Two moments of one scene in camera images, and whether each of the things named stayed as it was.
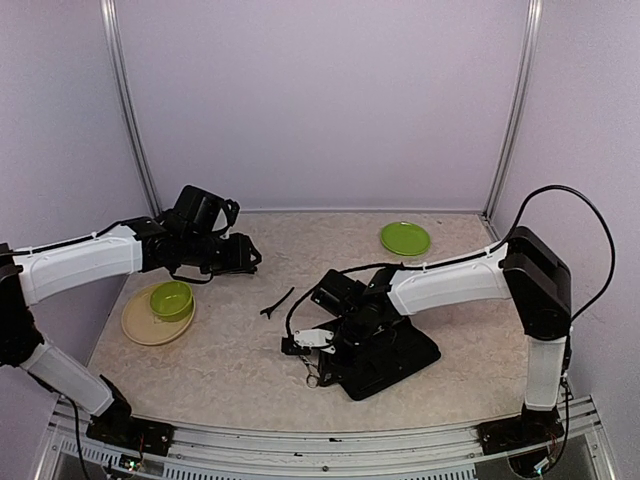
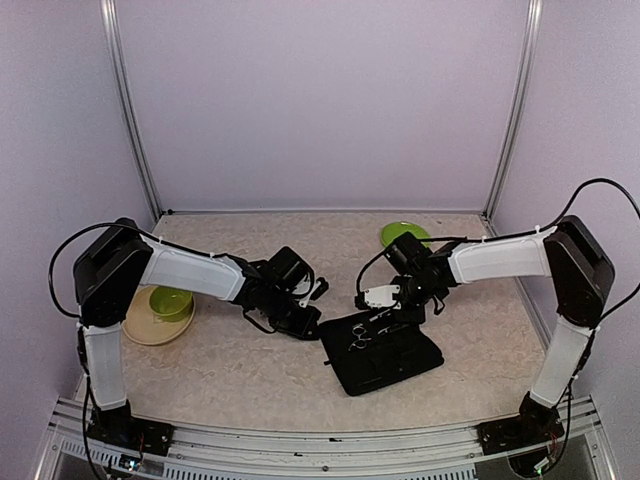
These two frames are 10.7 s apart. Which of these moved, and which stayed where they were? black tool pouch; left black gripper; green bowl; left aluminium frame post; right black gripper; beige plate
Moved: left black gripper; right black gripper
Stayed: left aluminium frame post; black tool pouch; green bowl; beige plate
